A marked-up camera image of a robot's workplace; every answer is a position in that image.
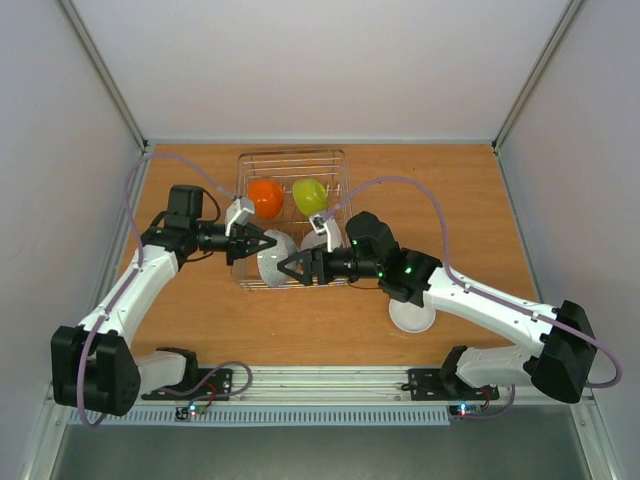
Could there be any right aluminium frame post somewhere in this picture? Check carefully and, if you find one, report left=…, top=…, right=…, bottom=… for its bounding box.
left=492, top=0, right=586, bottom=155

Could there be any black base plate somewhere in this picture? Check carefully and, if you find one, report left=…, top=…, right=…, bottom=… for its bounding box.
left=141, top=368, right=234, bottom=401
left=401, top=368, right=500, bottom=401

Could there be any grey slotted cable duct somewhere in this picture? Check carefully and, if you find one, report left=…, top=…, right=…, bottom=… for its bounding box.
left=102, top=405, right=450, bottom=428

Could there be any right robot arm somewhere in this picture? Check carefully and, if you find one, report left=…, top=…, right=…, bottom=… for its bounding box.
left=277, top=212, right=597, bottom=404

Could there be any orange bowl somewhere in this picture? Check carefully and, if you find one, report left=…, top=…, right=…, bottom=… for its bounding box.
left=247, top=178, right=285, bottom=220

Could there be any aluminium front rail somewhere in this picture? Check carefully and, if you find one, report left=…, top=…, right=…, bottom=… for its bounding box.
left=45, top=363, right=595, bottom=404

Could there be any white bottom bowl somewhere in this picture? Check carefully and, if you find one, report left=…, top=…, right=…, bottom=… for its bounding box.
left=389, top=299, right=436, bottom=334

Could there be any aluminium frame post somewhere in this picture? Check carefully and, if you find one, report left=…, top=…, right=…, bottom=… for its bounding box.
left=492, top=0, right=586, bottom=155
left=55, top=0, right=148, bottom=153

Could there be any left small circuit board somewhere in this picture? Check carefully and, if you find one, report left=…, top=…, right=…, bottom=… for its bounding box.
left=174, top=405, right=208, bottom=421

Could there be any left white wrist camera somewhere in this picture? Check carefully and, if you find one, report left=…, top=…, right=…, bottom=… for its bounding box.
left=225, top=197, right=255, bottom=237

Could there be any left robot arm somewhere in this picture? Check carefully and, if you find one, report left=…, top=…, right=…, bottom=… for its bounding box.
left=50, top=185, right=276, bottom=416

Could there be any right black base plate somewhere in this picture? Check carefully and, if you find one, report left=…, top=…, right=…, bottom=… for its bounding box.
left=401, top=368, right=500, bottom=401

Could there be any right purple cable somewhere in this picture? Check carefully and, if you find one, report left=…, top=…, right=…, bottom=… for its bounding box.
left=324, top=175, right=624, bottom=420

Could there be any grey patterned bowl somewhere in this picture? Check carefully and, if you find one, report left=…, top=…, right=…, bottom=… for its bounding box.
left=257, top=229, right=298, bottom=288

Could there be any right small circuit board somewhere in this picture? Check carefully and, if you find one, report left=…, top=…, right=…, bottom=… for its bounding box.
left=449, top=403, right=486, bottom=418

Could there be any white bowl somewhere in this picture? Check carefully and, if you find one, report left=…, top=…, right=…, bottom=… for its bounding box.
left=299, top=231, right=344, bottom=251
left=389, top=299, right=436, bottom=334

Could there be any wire dish rack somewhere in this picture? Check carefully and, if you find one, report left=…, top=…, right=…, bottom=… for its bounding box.
left=231, top=148, right=352, bottom=291

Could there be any left aluminium frame post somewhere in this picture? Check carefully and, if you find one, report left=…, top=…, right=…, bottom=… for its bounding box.
left=55, top=0, right=148, bottom=153

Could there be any small circuit board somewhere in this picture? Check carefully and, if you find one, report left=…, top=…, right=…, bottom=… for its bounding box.
left=174, top=405, right=208, bottom=421
left=449, top=403, right=486, bottom=418

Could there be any green bowl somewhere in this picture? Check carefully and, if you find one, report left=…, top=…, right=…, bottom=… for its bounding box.
left=292, top=178, right=328, bottom=217

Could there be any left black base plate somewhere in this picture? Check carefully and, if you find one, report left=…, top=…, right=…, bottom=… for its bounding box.
left=141, top=368, right=234, bottom=401

